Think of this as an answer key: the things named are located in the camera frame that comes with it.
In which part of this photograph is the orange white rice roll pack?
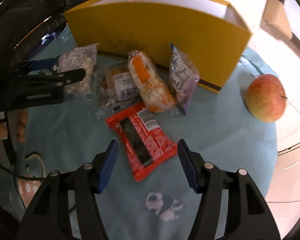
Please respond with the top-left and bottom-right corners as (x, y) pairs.
(128, 50), (178, 115)

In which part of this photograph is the brown biscuit clear packet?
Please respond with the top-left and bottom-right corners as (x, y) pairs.
(95, 62), (140, 118)

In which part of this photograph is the cardboard frame corner protector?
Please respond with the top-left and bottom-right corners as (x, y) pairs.
(260, 0), (293, 41)

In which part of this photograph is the person left hand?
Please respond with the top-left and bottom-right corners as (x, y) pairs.
(0, 109), (28, 143)

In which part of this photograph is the clear nut snack packet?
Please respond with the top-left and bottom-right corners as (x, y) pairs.
(57, 43), (99, 100)

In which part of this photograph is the purple white snack packet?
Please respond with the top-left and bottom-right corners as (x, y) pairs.
(169, 43), (200, 115)

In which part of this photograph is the white wall cable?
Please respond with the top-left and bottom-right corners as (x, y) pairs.
(276, 97), (300, 204)

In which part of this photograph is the red yellow apple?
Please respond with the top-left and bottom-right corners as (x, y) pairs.
(244, 74), (287, 123)

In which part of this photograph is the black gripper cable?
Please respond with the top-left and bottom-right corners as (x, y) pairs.
(0, 119), (77, 213)

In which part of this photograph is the yellow cardboard box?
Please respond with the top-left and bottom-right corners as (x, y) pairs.
(64, 0), (251, 93)

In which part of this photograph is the dark carved wooden chair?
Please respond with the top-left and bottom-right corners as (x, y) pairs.
(0, 0), (87, 65)

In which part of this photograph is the red snack packet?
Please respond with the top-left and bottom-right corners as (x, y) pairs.
(106, 102), (177, 182)

